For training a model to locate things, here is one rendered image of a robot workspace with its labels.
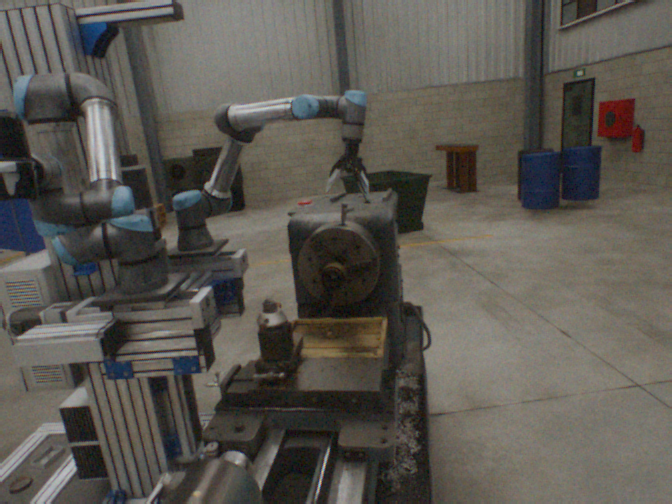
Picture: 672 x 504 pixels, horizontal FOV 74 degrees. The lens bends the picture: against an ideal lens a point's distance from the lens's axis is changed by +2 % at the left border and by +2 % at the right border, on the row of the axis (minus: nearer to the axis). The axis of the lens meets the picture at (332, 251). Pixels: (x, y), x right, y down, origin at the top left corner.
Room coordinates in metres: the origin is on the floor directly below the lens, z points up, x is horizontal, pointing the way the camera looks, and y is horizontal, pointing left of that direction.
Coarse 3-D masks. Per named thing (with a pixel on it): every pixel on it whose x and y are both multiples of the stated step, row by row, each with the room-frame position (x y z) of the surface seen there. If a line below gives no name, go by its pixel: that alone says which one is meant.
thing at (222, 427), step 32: (384, 384) 1.03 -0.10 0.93; (224, 416) 0.99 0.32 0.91; (256, 416) 0.98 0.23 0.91; (288, 416) 0.97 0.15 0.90; (320, 416) 0.95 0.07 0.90; (352, 416) 0.94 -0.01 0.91; (384, 416) 0.92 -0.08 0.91; (224, 448) 0.89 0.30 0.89; (256, 448) 0.90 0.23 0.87; (352, 448) 0.84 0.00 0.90; (384, 448) 0.83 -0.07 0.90
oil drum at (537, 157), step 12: (528, 156) 7.27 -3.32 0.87; (540, 156) 7.14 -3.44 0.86; (552, 156) 7.11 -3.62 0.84; (528, 168) 7.27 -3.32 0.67; (540, 168) 7.13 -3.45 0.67; (552, 168) 7.11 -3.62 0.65; (528, 180) 7.27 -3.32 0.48; (540, 180) 7.13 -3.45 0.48; (552, 180) 7.11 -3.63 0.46; (528, 192) 7.26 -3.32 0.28; (540, 192) 7.13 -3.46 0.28; (552, 192) 7.11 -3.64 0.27; (528, 204) 7.26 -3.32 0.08; (540, 204) 7.13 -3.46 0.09; (552, 204) 7.11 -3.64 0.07
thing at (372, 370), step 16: (240, 368) 1.14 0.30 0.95; (304, 368) 1.08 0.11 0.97; (320, 368) 1.07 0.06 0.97; (336, 368) 1.06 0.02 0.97; (352, 368) 1.05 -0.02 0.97; (368, 368) 1.04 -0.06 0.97; (224, 384) 1.05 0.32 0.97; (240, 384) 1.04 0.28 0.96; (256, 384) 1.02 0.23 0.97; (272, 384) 1.01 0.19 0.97; (304, 384) 1.00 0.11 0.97; (320, 384) 0.99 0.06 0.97; (336, 384) 0.98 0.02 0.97; (352, 384) 0.98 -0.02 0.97; (368, 384) 0.97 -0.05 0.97; (240, 400) 1.01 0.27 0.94; (256, 400) 1.00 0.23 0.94; (272, 400) 0.99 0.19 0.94; (288, 400) 0.99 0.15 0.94; (304, 400) 0.98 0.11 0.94; (320, 400) 0.97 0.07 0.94; (336, 400) 0.96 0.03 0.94; (352, 400) 0.95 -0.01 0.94; (368, 400) 0.95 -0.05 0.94
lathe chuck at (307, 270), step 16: (336, 224) 1.66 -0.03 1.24; (352, 224) 1.68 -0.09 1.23; (336, 240) 1.61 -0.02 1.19; (352, 240) 1.60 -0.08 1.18; (368, 240) 1.60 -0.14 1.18; (304, 256) 1.63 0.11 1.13; (352, 256) 1.60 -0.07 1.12; (368, 256) 1.58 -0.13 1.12; (304, 272) 1.63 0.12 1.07; (320, 272) 1.62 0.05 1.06; (368, 272) 1.59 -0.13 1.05; (320, 288) 1.62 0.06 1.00; (352, 288) 1.60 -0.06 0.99; (368, 288) 1.59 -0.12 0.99; (336, 304) 1.61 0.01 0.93
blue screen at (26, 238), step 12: (0, 156) 6.71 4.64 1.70; (0, 204) 6.98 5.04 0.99; (12, 204) 6.74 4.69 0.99; (24, 204) 6.53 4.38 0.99; (0, 216) 7.05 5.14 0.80; (12, 216) 6.81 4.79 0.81; (24, 216) 6.59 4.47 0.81; (0, 228) 7.13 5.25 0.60; (12, 228) 6.88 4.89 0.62; (24, 228) 6.66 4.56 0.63; (0, 240) 7.20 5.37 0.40; (12, 240) 6.95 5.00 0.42; (24, 240) 6.72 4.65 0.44; (36, 240) 6.50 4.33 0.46; (0, 252) 8.17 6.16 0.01
